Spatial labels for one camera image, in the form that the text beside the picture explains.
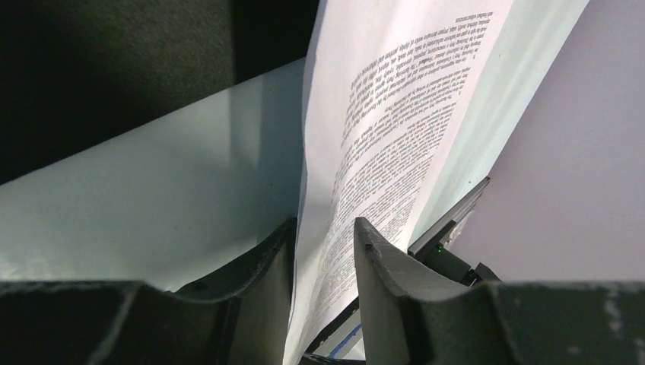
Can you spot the red and black file folder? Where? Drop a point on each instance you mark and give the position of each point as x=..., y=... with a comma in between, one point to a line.
x=77, y=73

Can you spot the aluminium frame rail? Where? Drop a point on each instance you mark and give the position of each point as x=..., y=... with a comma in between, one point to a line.
x=341, y=337

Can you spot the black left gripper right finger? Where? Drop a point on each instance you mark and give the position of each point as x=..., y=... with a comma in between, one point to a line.
x=411, y=314

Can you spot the printed paper sheet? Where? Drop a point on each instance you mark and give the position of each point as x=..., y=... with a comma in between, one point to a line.
x=406, y=107

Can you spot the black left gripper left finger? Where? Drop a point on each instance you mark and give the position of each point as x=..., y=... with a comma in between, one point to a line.
x=237, y=314

